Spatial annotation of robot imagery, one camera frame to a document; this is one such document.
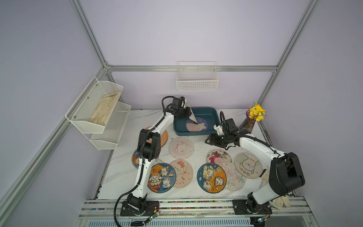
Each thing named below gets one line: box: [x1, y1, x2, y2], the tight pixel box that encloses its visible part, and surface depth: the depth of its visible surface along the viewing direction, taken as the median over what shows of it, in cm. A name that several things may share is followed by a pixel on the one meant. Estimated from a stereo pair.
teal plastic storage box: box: [173, 106, 220, 137], surface depth 110 cm
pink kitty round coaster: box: [168, 136, 195, 160], surface depth 99 cm
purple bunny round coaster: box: [186, 116, 208, 132], surface depth 110 cm
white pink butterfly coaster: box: [220, 162, 246, 192], surface depth 86 cm
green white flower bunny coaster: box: [153, 157, 165, 166], surface depth 92 cm
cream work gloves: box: [268, 196, 291, 210], surface depth 76 cm
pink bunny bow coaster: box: [169, 159, 194, 189], surface depth 88 cm
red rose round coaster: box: [206, 148, 233, 171], surface depth 95 cm
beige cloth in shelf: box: [88, 91, 121, 127], surface depth 81 cm
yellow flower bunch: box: [246, 100, 267, 122], surface depth 88 cm
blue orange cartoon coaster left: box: [147, 162, 177, 194], surface depth 85 cm
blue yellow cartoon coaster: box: [196, 162, 227, 194], surface depth 86 cm
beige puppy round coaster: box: [233, 152, 264, 180], surface depth 90 cm
